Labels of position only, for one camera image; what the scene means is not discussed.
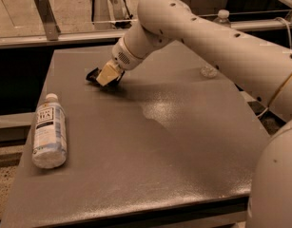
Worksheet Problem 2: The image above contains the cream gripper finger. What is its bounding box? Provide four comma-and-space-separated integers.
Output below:
97, 60, 124, 86

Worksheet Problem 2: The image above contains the blue labelled tea bottle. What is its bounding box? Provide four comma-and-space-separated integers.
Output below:
32, 93, 68, 169

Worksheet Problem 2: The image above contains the black rxbar chocolate wrapper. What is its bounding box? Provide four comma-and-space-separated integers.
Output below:
86, 67, 124, 86

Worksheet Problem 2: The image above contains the left metal rail bracket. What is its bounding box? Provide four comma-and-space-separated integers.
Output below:
34, 0, 61, 41

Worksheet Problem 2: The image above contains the horizontal metal rail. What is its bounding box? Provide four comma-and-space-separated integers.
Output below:
0, 18, 292, 48

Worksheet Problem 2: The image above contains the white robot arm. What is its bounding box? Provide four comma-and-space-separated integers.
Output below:
96, 0, 292, 228

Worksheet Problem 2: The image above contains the clear plastic water bottle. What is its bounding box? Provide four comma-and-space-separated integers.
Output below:
200, 9, 232, 79

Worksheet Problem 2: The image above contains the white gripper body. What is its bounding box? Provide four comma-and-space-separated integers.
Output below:
111, 22, 171, 70

